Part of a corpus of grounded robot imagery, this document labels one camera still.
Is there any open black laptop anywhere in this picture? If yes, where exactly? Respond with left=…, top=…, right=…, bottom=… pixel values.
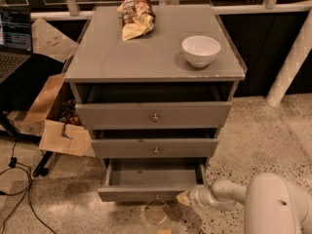
left=0, top=6, right=33, bottom=83

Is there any grey drawer cabinet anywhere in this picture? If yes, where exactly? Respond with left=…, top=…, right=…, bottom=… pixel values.
left=63, top=4, right=248, bottom=168

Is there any grey drawer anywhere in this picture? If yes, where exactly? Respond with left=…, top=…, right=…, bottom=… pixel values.
left=97, top=158, right=207, bottom=202
left=91, top=129, right=218, bottom=158
left=76, top=83, right=232, bottom=130

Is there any white ceramic bowl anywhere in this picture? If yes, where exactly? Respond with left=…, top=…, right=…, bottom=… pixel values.
left=181, top=36, right=220, bottom=68

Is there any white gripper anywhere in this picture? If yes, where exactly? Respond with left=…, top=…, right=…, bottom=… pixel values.
left=176, top=185, right=217, bottom=207

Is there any round glass floor plate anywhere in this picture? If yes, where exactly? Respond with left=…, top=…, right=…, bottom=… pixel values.
left=143, top=201, right=171, bottom=225

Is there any grey bottom drawer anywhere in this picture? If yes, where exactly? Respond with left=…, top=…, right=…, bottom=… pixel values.
left=97, top=158, right=207, bottom=202

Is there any open cardboard box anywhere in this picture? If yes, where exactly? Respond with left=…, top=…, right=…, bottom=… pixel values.
left=20, top=72, right=96, bottom=158

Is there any black floor cable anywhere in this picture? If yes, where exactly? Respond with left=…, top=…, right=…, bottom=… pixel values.
left=0, top=119, right=58, bottom=234

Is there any yellow brown chip bag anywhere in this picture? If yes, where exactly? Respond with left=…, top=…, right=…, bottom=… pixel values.
left=117, top=0, right=156, bottom=41

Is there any white diagonal pipe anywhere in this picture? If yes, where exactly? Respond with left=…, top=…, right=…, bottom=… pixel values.
left=265, top=10, right=312, bottom=107

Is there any grey top drawer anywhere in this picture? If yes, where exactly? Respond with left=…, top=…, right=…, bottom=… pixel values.
left=76, top=83, right=232, bottom=130

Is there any grey middle drawer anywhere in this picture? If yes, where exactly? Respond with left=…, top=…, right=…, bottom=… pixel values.
left=91, top=129, right=218, bottom=158

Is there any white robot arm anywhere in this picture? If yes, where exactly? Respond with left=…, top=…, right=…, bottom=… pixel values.
left=176, top=173, right=312, bottom=234

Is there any white railing bar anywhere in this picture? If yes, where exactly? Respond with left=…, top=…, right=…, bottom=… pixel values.
left=30, top=1, right=312, bottom=21

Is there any black desk stand leg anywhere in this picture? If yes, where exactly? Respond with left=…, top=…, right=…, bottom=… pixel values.
left=0, top=111, right=53, bottom=177

